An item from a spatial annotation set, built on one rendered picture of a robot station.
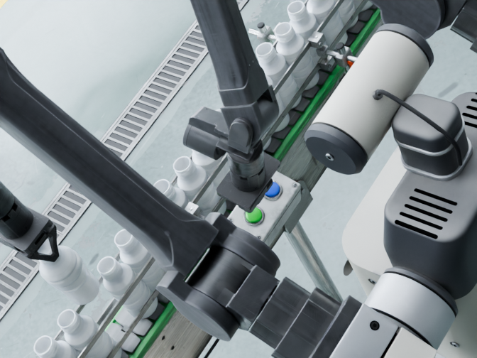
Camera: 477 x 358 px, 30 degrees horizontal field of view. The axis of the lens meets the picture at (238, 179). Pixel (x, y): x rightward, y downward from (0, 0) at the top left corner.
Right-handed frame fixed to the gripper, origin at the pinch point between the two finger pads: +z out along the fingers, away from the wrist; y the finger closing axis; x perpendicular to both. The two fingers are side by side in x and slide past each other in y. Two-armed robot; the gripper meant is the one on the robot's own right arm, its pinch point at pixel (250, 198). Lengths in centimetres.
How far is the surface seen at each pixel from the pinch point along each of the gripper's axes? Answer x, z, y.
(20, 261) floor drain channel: -106, 165, 10
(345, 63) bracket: -4.0, 13.3, -39.7
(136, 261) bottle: -14.4, 12.0, 17.7
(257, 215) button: 0.8, 6.8, -0.1
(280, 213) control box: 3.9, 7.9, -3.1
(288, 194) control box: 3.1, 7.8, -7.0
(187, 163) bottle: -17.3, 10.6, -3.3
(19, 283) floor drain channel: -100, 162, 17
